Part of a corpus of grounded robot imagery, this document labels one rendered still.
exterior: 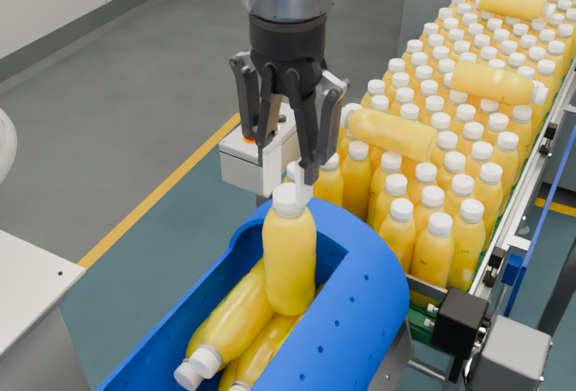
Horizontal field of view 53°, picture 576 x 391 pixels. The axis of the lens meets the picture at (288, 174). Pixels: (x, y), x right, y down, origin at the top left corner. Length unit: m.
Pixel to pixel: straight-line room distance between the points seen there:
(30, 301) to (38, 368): 0.15
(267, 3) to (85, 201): 2.39
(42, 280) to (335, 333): 0.57
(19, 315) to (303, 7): 0.74
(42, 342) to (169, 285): 1.28
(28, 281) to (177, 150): 2.03
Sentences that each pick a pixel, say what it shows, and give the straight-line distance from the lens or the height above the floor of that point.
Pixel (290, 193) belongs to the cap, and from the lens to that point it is 0.69.
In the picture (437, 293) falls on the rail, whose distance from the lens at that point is 1.08.
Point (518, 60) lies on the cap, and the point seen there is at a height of 1.10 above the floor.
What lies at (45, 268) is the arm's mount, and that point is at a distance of 1.12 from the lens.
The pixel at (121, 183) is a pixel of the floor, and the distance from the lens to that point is 2.91.
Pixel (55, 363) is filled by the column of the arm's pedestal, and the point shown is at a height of 0.83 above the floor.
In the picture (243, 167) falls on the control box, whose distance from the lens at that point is 1.17.
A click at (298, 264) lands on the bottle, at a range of 0.74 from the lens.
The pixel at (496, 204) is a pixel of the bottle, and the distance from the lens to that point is 1.19.
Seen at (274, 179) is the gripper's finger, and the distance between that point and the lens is 0.69.
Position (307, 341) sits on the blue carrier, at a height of 1.21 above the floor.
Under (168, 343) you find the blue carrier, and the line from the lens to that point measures 0.88.
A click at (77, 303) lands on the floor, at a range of 2.42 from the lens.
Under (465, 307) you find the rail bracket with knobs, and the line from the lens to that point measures 1.03.
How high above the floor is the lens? 1.78
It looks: 39 degrees down
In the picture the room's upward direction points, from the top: straight up
